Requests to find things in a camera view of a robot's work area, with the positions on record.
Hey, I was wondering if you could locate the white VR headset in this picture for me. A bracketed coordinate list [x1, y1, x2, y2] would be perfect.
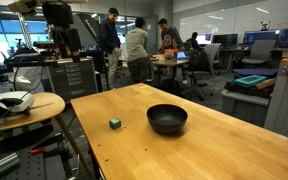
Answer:
[0, 91, 34, 113]

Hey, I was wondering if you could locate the person in dark jacket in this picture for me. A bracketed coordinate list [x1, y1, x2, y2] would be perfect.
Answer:
[100, 7, 121, 89]

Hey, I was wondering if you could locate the person in grey hoodie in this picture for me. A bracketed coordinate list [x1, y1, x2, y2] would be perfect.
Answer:
[126, 17, 149, 83]

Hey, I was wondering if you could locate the grey tool cabinet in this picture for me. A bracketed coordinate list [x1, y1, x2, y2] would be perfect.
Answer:
[48, 58, 98, 103]

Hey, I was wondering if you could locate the grey office chair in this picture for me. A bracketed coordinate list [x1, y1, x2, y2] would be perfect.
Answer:
[242, 40, 276, 66]

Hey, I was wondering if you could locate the green block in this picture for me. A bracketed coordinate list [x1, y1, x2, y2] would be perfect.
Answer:
[109, 118, 121, 130]

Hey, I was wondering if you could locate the grey storage bin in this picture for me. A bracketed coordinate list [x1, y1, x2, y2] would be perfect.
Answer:
[221, 89, 269, 127]

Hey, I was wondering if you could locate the black bowl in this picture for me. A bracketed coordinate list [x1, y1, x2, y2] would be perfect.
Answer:
[146, 104, 188, 134]

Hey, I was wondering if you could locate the camera on tripod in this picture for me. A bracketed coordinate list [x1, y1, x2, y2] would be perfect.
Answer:
[41, 0, 81, 63]

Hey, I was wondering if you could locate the teal tray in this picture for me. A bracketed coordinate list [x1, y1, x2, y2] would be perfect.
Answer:
[235, 75, 266, 87]

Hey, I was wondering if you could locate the orange handled clamp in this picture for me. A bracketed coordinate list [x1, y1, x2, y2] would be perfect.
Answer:
[29, 147, 45, 156]

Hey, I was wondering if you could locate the person in graphic t-shirt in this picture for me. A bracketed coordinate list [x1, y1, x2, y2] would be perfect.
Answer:
[158, 18, 184, 52]

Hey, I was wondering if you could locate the round wooden side table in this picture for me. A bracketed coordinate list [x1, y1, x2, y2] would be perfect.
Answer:
[0, 92, 91, 175]

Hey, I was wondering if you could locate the computer monitor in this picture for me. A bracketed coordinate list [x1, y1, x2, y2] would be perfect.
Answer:
[243, 29, 281, 44]

